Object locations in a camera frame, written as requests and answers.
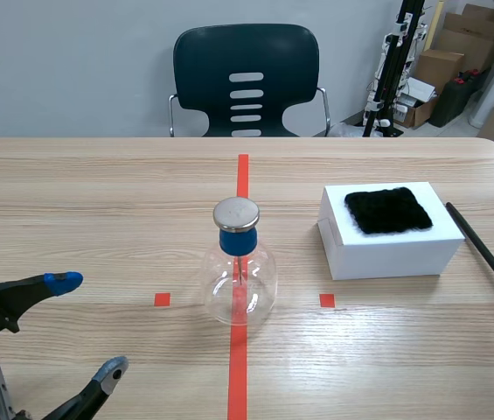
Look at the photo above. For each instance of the black fur patch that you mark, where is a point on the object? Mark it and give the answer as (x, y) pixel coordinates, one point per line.
(387, 211)

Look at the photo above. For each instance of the long black rod red band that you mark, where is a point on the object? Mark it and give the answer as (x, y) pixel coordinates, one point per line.
(482, 251)

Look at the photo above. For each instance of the dark blue chair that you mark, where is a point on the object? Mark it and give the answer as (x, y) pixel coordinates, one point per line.
(246, 52)

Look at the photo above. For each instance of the clear glass flask metal disc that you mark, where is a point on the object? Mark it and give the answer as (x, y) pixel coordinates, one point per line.
(238, 280)

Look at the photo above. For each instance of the black metal stand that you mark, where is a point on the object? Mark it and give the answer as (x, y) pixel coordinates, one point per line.
(393, 65)

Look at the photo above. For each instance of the large brown cardboard box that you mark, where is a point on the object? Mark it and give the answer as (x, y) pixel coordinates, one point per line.
(469, 35)

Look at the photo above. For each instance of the black canister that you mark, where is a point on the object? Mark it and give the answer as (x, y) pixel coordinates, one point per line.
(454, 102)

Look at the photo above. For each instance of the small brown cardboard box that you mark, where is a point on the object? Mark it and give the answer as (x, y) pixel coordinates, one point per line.
(439, 65)

